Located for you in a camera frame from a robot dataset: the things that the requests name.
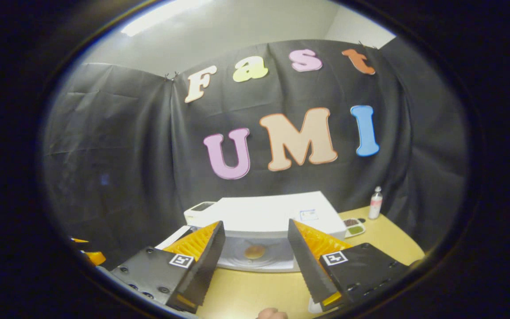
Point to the white divided sauce tray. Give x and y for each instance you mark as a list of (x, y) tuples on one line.
[(354, 227)]

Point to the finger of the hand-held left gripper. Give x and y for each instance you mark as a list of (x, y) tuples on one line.
[(94, 258), (80, 240)]

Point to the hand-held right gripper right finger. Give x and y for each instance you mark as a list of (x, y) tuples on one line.
[(310, 270)]

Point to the white rectangular plate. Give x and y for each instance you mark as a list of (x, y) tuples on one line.
[(314, 305)]

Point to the small pink label bottle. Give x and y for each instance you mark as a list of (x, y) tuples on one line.
[(375, 204)]

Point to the ceiling light panel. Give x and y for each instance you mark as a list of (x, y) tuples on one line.
[(162, 17)]

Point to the white microwave oven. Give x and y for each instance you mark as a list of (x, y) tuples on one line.
[(264, 215)]

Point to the small white screen device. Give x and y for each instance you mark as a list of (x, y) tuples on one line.
[(199, 210)]

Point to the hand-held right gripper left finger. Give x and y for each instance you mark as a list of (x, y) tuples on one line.
[(204, 270)]

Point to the sugared brown doughnut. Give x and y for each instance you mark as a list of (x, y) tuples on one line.
[(254, 252)]

